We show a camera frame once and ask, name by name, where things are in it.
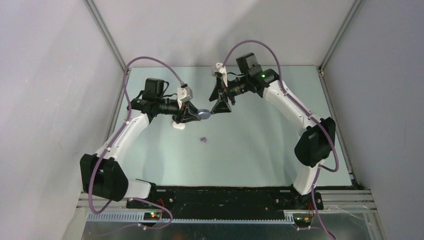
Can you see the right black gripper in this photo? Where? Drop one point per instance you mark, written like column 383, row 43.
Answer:
column 224, row 91

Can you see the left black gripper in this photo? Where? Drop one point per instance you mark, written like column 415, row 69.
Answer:
column 189, row 114

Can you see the purple earbud charging case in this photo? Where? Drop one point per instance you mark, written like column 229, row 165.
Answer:
column 204, row 114

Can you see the white earbud charging case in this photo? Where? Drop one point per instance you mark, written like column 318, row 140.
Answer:
column 178, row 126

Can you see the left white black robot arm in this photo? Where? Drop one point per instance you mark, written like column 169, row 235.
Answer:
column 102, row 173

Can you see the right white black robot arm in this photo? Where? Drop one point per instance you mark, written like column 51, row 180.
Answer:
column 317, row 135

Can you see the left controller board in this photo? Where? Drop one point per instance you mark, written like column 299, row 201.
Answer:
column 152, row 216

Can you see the controller board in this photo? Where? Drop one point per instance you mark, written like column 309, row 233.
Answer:
column 303, row 222
column 152, row 216

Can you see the right controller board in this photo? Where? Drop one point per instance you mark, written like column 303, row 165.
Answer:
column 303, row 222

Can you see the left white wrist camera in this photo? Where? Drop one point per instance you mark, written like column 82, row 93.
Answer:
column 184, row 94

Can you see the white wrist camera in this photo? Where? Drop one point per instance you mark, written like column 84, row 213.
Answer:
column 184, row 94
column 220, row 71

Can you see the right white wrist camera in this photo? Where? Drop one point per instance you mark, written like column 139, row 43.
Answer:
column 220, row 71

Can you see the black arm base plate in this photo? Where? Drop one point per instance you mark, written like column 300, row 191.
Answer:
column 282, row 197

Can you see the aluminium frame rail front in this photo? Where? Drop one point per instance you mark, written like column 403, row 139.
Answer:
column 339, row 200

